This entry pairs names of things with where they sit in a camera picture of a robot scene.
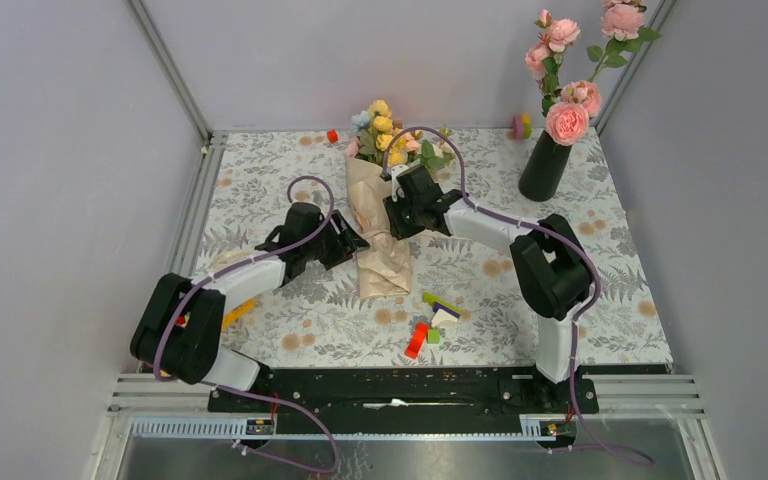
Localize pink rose stems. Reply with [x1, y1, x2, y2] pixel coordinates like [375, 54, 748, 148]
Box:
[524, 0, 661, 146]

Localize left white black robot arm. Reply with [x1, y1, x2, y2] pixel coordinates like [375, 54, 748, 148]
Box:
[130, 202, 370, 411]

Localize red toy block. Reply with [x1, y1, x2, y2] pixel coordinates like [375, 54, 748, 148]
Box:
[404, 323, 429, 359]

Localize black vase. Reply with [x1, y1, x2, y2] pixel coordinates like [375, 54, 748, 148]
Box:
[518, 131, 572, 202]

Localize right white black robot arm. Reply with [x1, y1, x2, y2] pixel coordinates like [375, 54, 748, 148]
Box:
[381, 165, 600, 413]

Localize green long toy block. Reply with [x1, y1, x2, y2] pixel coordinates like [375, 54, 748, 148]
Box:
[422, 292, 462, 317]

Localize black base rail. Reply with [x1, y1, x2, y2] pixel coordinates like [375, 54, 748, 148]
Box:
[208, 362, 670, 437]

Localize small green toy cube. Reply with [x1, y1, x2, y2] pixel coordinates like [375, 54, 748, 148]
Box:
[426, 329, 441, 345]

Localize red yellow toy truck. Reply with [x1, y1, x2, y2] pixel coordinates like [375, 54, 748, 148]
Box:
[137, 299, 257, 382]

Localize colourful flower bouquet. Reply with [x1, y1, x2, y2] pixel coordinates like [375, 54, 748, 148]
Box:
[345, 99, 454, 300]

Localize pink yellow green toy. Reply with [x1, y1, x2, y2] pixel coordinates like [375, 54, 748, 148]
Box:
[508, 114, 533, 141]

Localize white purple toy block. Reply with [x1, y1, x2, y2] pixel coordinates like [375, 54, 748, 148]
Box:
[430, 303, 460, 329]

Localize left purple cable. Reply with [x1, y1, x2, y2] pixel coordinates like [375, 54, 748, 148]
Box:
[150, 175, 343, 476]

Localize floral patterned table mat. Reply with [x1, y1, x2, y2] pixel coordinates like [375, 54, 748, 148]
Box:
[193, 129, 673, 367]

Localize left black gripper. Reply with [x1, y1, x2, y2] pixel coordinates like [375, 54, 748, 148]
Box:
[303, 210, 368, 269]

